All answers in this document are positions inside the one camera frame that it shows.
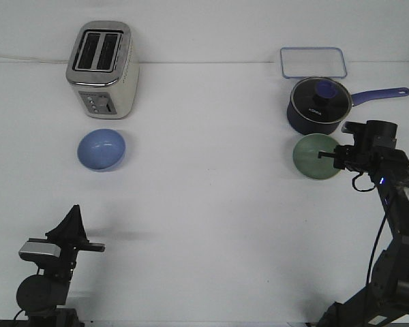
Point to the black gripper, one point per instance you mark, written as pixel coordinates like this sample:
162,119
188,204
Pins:
351,158
70,228

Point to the green bowl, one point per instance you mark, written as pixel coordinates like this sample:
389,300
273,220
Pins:
306,160

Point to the blue bowl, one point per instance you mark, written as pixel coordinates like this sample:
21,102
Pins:
101,150

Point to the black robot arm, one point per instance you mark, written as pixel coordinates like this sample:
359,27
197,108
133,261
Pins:
42,296
385,296

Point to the glass pot lid blue knob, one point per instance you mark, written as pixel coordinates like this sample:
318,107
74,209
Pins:
321,100

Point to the clear blue-rimmed container lid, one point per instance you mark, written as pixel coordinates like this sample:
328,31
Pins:
303,62

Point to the silver two-slot toaster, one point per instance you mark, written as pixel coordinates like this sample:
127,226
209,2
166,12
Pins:
103,69

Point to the blue saucepan with handle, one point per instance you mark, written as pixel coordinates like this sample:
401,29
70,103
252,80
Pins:
306,127

